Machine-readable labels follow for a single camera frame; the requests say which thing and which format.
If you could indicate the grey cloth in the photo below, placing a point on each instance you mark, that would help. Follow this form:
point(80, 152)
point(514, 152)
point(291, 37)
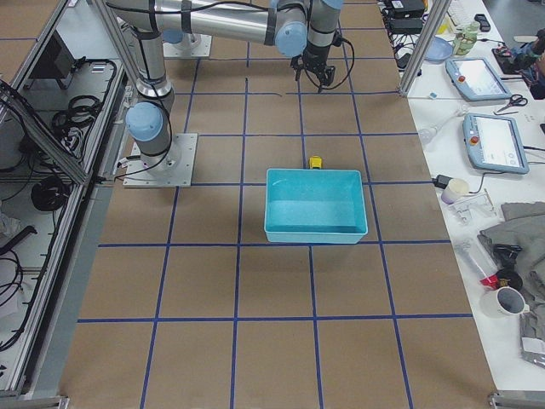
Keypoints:
point(524, 227)

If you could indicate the green tape rolls stack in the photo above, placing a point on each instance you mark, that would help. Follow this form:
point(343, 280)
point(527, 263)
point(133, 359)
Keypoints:
point(465, 39)

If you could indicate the teach pendant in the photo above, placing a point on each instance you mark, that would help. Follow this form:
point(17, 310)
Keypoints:
point(476, 80)
point(493, 143)

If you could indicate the blue plastic plate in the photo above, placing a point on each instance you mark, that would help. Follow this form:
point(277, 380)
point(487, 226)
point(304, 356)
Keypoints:
point(439, 51)

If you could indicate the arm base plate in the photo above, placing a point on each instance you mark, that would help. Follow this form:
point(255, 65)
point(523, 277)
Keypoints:
point(173, 171)
point(192, 46)

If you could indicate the lower teach pendant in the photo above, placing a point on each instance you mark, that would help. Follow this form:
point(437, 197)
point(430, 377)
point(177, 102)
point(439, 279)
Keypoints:
point(493, 143)

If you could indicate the upper teach pendant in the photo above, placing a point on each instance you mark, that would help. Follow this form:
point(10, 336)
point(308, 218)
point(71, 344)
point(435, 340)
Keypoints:
point(476, 80)

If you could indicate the brown paper table cover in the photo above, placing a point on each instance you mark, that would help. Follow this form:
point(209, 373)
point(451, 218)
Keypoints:
point(189, 306)

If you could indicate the yellow beetle toy car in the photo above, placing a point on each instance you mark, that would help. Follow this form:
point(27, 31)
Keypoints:
point(315, 162)

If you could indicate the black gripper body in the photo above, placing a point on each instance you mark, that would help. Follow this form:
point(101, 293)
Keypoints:
point(313, 60)

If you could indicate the scissors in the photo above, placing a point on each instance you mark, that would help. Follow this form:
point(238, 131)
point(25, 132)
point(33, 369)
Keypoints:
point(516, 100)

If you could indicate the white mug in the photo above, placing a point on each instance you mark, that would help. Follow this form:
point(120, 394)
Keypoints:
point(503, 302)

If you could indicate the aluminium frame post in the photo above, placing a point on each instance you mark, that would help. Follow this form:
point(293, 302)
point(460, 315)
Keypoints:
point(430, 28)

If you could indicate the white paper cup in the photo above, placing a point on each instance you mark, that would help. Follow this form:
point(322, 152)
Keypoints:
point(455, 189)

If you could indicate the light blue plastic bin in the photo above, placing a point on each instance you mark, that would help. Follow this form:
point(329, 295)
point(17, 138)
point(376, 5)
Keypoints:
point(315, 206)

